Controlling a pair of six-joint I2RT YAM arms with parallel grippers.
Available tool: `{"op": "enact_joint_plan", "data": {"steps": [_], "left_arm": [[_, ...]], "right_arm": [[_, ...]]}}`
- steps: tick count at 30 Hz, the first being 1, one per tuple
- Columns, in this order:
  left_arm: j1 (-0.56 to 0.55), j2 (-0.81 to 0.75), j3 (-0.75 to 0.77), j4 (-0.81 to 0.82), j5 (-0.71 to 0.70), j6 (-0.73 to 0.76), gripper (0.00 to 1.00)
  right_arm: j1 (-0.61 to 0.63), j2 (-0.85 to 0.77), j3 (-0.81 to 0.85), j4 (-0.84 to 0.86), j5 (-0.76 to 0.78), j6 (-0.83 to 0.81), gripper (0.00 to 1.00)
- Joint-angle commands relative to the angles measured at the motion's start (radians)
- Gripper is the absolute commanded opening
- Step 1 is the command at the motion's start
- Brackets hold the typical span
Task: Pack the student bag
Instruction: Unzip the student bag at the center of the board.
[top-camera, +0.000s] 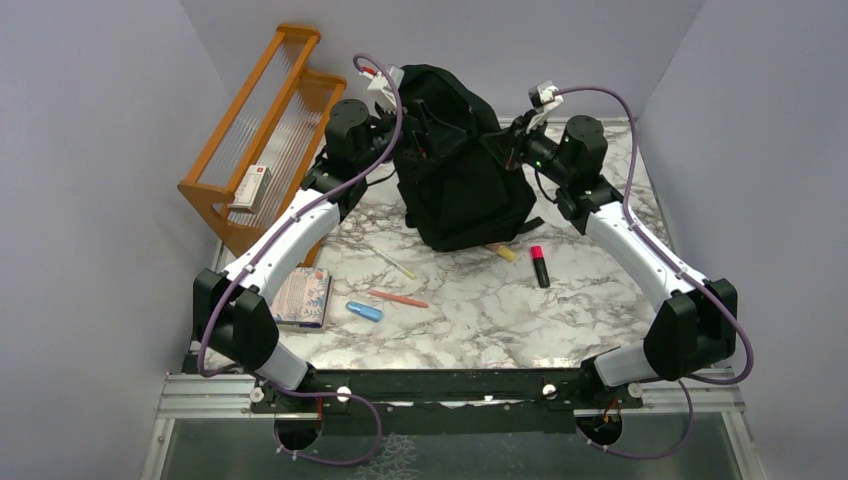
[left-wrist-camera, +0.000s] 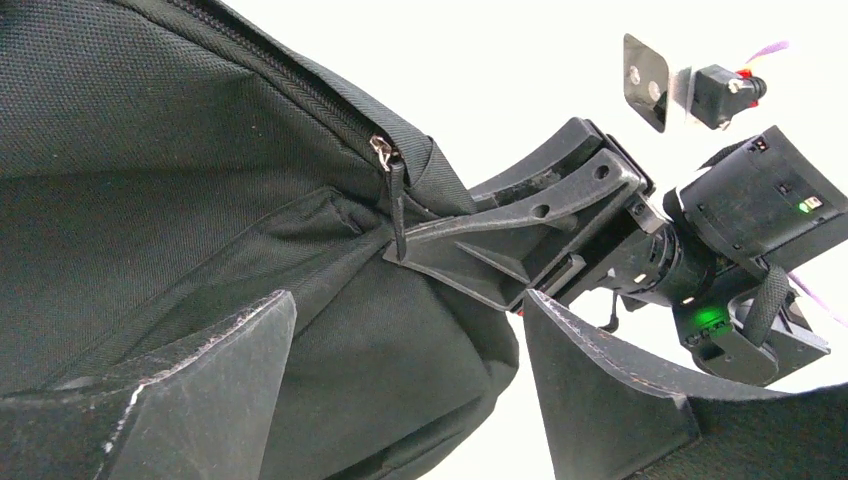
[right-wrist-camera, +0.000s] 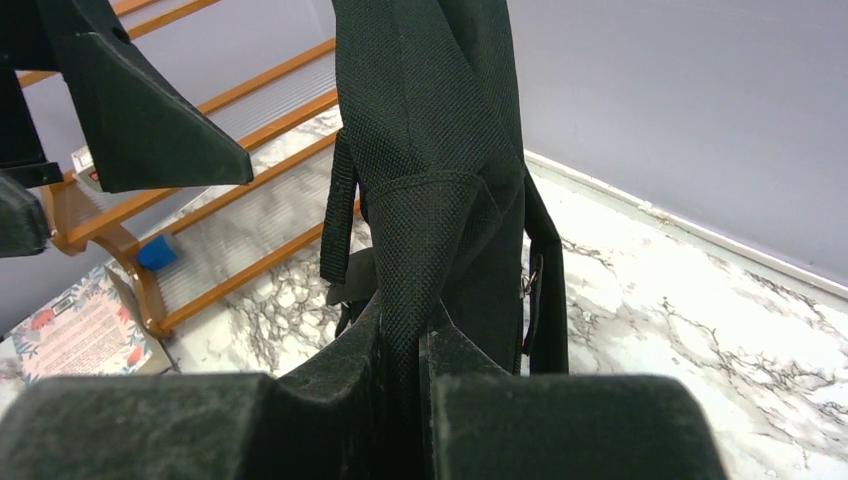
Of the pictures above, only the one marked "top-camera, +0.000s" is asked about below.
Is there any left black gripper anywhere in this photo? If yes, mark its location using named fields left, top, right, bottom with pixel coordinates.
left=355, top=98, right=467, bottom=174

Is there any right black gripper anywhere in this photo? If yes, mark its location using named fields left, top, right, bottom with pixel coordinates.
left=479, top=110, right=573, bottom=187

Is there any black backpack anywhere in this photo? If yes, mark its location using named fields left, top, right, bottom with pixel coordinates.
left=393, top=64, right=544, bottom=252

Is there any floral cover book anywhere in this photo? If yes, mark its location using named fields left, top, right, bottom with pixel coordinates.
left=270, top=267, right=333, bottom=332

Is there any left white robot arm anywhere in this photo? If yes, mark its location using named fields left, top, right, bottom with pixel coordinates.
left=192, top=100, right=406, bottom=411

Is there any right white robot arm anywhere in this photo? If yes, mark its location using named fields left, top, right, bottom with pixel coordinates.
left=480, top=115, right=738, bottom=407

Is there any peach yellow highlighter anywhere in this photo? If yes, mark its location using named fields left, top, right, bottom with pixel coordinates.
left=486, top=243, right=516, bottom=262

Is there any black pink highlighter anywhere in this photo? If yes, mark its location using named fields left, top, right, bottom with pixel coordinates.
left=530, top=245, right=551, bottom=288

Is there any white yellow-tipped pen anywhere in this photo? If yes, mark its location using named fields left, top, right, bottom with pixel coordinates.
left=371, top=247, right=417, bottom=280

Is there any orange wooden rack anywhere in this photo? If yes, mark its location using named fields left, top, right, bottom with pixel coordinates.
left=178, top=24, right=347, bottom=256

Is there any orange pen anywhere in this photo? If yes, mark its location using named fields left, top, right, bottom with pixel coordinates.
left=369, top=290, right=429, bottom=309

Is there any small white red box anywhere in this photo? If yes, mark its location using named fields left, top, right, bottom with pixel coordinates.
left=228, top=165, right=272, bottom=214

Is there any blue glue stick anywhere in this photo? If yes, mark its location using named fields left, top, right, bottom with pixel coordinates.
left=345, top=301, right=383, bottom=323

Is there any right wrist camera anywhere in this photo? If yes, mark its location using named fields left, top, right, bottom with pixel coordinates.
left=528, top=80, right=563, bottom=126

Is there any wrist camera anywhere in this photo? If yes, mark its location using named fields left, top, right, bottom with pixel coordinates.
left=528, top=80, right=563, bottom=126
left=359, top=65, right=405, bottom=110

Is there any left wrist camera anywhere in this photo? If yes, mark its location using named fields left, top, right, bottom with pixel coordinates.
left=359, top=65, right=405, bottom=110

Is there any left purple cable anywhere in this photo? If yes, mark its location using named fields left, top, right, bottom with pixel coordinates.
left=197, top=52, right=405, bottom=468

